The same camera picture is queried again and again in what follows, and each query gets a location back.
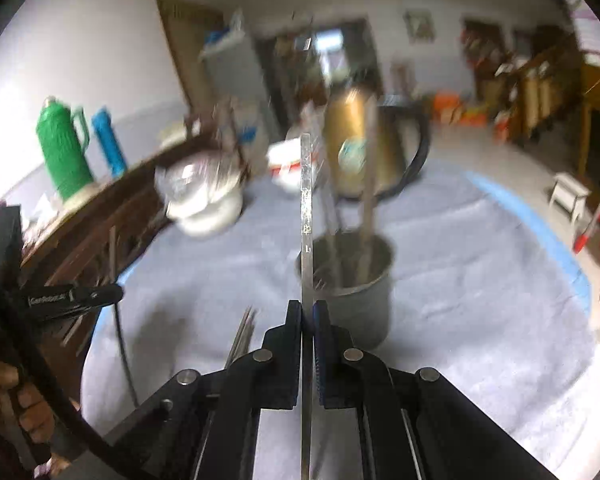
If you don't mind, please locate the framed wall picture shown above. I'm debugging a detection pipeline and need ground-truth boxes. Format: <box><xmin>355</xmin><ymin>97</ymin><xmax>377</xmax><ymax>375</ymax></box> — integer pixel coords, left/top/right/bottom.
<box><xmin>404</xmin><ymin>10</ymin><xmax>437</xmax><ymax>42</ymax></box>

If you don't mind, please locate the plain white bowl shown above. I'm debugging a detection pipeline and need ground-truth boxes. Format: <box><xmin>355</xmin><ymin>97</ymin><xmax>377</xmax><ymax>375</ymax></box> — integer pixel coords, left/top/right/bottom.
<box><xmin>269</xmin><ymin>139</ymin><xmax>301</xmax><ymax>158</ymax></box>

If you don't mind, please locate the blue table cover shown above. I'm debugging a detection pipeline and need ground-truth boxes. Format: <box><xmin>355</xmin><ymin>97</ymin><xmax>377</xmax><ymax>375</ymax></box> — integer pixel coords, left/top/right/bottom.
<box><xmin>465</xmin><ymin>170</ymin><xmax>593</xmax><ymax>316</ymax></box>

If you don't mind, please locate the grey tablecloth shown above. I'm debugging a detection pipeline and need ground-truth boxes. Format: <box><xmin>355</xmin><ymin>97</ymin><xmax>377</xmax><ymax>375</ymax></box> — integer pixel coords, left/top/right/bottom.
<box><xmin>80</xmin><ymin>157</ymin><xmax>598</xmax><ymax>480</ymax></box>

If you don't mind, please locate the red banded white bowl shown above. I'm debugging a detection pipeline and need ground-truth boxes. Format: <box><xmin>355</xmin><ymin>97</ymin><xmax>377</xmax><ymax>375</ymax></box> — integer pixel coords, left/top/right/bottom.
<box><xmin>267</xmin><ymin>150</ymin><xmax>303</xmax><ymax>173</ymax></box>

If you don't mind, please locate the engraved single metal chopstick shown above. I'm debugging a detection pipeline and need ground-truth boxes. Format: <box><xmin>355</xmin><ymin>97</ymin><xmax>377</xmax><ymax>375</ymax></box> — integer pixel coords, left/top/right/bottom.
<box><xmin>297</xmin><ymin>132</ymin><xmax>317</xmax><ymax>480</ymax></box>

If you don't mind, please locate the green thermos jug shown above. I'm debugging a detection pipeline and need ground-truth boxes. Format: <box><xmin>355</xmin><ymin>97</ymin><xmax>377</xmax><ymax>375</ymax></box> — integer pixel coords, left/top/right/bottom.
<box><xmin>35</xmin><ymin>96</ymin><xmax>92</xmax><ymax>202</ymax></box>

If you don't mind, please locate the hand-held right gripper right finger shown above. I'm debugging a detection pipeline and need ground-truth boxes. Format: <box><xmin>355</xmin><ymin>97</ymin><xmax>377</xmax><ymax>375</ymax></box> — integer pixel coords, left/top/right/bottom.
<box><xmin>312</xmin><ymin>300</ymin><xmax>556</xmax><ymax>480</ymax></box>

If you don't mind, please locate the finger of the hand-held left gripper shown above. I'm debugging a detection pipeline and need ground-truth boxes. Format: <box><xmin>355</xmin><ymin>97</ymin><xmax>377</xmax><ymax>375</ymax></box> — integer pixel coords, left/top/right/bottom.
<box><xmin>75</xmin><ymin>284</ymin><xmax>125</xmax><ymax>312</ymax></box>

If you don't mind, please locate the small white stool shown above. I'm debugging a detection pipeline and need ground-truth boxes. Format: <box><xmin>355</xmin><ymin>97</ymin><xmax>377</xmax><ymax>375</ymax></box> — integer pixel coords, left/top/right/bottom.
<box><xmin>549</xmin><ymin>172</ymin><xmax>592</xmax><ymax>223</ymax></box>

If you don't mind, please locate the black cable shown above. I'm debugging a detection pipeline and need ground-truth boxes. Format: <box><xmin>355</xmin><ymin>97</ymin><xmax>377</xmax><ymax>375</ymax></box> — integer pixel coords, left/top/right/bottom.
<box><xmin>0</xmin><ymin>260</ymin><xmax>151</xmax><ymax>480</ymax></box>

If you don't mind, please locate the wall calendar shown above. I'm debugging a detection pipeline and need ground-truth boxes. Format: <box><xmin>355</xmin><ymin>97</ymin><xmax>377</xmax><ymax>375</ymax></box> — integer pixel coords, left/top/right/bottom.
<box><xmin>570</xmin><ymin>0</ymin><xmax>600</xmax><ymax>56</ymax></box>

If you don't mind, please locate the dark carved wooden sideboard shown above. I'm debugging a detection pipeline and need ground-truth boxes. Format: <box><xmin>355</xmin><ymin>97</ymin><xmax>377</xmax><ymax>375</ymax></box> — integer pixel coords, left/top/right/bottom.
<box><xmin>0</xmin><ymin>130</ymin><xmax>216</xmax><ymax>411</ymax></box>

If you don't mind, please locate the grey metal utensil holder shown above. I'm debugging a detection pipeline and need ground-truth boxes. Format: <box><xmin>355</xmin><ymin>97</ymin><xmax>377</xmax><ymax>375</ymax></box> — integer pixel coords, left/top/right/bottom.
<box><xmin>294</xmin><ymin>230</ymin><xmax>397</xmax><ymax>351</ymax></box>

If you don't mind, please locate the white ceramic pot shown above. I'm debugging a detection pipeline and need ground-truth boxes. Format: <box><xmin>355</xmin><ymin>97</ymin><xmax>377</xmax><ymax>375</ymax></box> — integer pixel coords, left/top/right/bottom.
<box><xmin>166</xmin><ymin>180</ymin><xmax>245</xmax><ymax>237</ymax></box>

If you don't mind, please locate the grey refrigerator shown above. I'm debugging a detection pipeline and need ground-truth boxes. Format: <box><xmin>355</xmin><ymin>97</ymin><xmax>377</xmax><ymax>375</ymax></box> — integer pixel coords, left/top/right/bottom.
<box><xmin>200</xmin><ymin>35</ymin><xmax>281</xmax><ymax>161</ymax></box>

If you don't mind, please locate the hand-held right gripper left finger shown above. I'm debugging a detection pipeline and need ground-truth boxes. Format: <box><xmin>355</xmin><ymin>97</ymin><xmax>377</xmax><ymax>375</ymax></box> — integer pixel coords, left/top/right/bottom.
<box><xmin>100</xmin><ymin>300</ymin><xmax>303</xmax><ymax>480</ymax></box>

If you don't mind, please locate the golden electric kettle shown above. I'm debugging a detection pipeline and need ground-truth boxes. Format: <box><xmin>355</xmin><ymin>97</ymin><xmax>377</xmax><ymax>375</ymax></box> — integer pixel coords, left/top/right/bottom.
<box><xmin>322</xmin><ymin>85</ymin><xmax>431</xmax><ymax>200</ymax></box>

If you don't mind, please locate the blue thermos bottle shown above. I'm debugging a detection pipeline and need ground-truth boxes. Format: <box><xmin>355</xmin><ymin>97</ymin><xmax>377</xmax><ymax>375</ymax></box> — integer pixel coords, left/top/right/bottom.
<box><xmin>91</xmin><ymin>106</ymin><xmax>128</xmax><ymax>177</ymax></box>

